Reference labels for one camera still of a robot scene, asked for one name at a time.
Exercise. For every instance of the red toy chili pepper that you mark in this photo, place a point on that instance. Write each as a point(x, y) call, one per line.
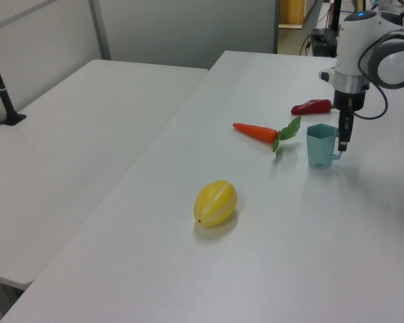
point(309, 107)

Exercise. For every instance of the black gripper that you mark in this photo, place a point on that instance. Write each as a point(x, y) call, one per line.
point(350, 99)

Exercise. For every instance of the black background pole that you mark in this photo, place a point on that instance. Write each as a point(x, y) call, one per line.
point(336, 15)

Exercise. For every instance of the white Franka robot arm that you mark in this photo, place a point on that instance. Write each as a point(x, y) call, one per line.
point(348, 43)

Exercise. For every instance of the black equipment box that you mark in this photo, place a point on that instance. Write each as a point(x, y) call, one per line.
point(325, 45)

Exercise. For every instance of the teal hexagonal plastic mug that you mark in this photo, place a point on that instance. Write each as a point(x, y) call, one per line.
point(318, 151)

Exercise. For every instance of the black camera stand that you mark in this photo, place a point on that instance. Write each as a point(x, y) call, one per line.
point(3, 97)

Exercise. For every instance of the light wooden door panel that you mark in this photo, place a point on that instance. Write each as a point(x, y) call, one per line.
point(291, 13)

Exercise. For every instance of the yellow striped toy melon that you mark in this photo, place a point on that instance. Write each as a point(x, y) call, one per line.
point(215, 203)

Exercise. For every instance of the grey metal partition post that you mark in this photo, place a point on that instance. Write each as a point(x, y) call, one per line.
point(99, 30)

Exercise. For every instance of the orange toy carrot with leaves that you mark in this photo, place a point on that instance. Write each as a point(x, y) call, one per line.
point(256, 132)

